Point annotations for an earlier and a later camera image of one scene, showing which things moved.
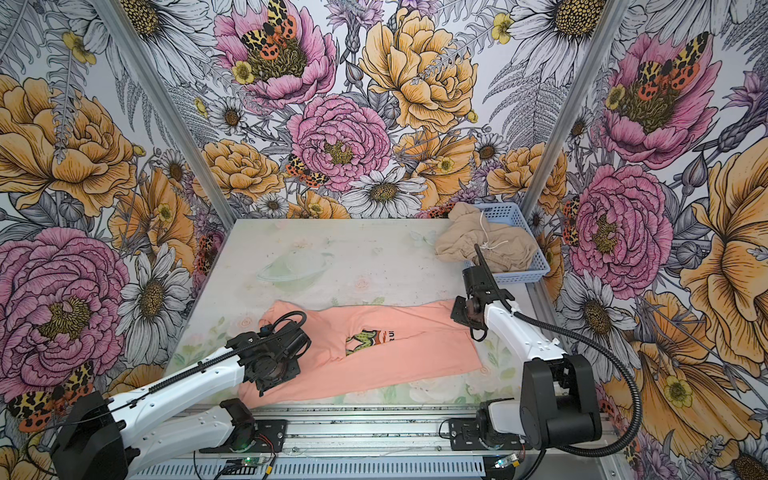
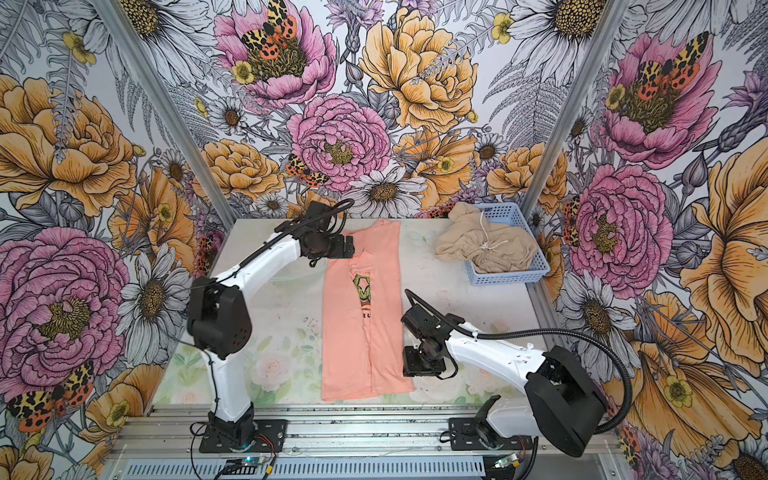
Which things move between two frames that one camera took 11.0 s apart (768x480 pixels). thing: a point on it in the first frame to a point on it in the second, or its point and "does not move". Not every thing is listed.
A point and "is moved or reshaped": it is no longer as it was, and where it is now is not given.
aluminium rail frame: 391,431 does not move
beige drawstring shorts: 504,249 does not move
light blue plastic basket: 510,214 does not move
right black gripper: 456,313 to 409,365
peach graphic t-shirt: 356,347 is moved or reshaped
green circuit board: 253,461 does not move
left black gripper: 291,371 to 339,249
